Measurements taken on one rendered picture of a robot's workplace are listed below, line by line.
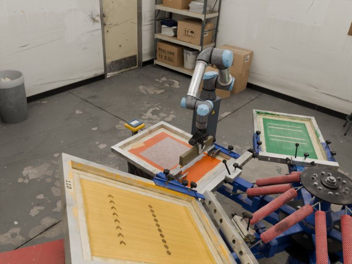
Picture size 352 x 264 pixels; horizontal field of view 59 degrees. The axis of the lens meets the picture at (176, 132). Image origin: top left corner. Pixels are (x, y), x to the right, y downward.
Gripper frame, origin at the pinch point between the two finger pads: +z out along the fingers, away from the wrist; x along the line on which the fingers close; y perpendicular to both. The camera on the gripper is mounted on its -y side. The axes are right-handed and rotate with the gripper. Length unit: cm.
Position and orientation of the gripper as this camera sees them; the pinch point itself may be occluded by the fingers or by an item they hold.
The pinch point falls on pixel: (196, 151)
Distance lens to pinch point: 221.1
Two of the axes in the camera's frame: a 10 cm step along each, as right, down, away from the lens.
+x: -7.6, -3.7, 5.3
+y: 6.4, -3.7, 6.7
